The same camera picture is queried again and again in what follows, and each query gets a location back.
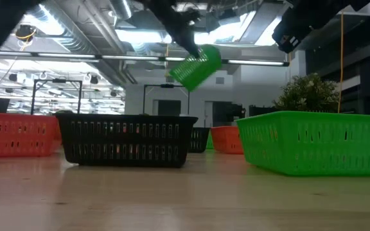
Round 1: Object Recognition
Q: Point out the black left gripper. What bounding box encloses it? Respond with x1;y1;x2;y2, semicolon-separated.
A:
146;0;202;60

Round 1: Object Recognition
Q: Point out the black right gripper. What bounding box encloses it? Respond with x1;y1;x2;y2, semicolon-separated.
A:
271;12;306;55

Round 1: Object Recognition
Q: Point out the small green plastic basket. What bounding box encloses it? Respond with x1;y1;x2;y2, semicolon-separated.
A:
168;44;222;92

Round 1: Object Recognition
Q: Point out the small black plastic basket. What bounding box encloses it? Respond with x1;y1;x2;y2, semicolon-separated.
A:
188;127;211;154

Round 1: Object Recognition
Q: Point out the green artificial plant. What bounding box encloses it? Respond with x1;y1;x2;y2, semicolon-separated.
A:
272;73;340;114

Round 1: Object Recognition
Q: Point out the black cabinet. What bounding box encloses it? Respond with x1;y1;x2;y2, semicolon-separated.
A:
248;105;281;117

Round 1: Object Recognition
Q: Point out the black background robot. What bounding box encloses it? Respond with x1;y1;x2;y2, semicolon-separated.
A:
212;101;247;128

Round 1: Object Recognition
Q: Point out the small orange plastic basket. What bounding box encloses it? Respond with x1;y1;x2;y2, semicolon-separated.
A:
210;125;245;155

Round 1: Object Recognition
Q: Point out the large green plastic basket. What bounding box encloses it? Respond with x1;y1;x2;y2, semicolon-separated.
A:
236;110;370;177

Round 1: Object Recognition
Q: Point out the long ceiling light bar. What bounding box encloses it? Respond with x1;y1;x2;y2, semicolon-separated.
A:
0;50;290;67

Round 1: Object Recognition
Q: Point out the large black plastic basket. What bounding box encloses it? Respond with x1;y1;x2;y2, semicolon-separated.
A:
55;112;199;169

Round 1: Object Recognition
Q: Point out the large red plastic basket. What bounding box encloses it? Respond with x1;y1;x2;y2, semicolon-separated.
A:
0;112;61;158

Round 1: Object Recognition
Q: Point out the yellow hanging cable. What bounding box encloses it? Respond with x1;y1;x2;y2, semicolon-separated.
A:
337;12;346;114

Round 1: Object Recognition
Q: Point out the yellow cable reel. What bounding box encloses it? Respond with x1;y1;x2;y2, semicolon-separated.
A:
14;24;38;43

